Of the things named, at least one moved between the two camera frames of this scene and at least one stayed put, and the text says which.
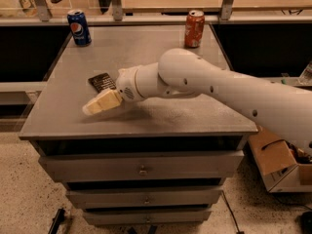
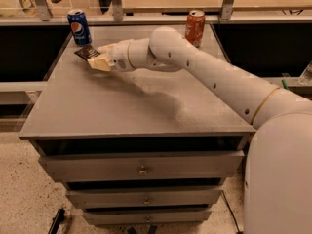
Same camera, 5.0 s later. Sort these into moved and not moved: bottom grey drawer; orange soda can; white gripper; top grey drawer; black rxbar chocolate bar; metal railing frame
Moved: white gripper; black rxbar chocolate bar
Not moved: metal railing frame; top grey drawer; bottom grey drawer; orange soda can
